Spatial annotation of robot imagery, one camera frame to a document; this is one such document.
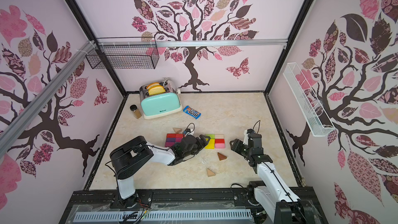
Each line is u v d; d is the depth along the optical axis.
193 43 0.92
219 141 0.93
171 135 0.95
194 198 0.75
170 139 0.92
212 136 0.94
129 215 0.72
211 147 0.90
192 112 1.07
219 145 0.92
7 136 0.49
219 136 0.96
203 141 0.81
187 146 0.70
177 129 0.98
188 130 0.87
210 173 0.80
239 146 0.76
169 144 0.89
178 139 0.97
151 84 0.99
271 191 0.49
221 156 0.85
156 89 0.96
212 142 0.91
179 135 0.95
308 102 0.79
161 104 0.95
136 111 1.01
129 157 0.50
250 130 0.80
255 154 0.66
